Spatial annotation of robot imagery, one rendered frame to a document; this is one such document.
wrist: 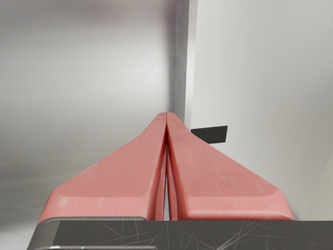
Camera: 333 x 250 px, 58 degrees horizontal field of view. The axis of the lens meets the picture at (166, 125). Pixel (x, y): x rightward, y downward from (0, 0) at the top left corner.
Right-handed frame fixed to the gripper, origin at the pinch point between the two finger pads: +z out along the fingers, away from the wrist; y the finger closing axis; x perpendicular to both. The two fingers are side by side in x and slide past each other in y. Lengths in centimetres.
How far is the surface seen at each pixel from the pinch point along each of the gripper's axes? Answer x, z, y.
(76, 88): 1.6, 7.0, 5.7
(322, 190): 129, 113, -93
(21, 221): 13.8, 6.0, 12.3
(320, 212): 150, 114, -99
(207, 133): 6.5, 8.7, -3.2
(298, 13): -2.3, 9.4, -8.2
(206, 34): -1.3, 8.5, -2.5
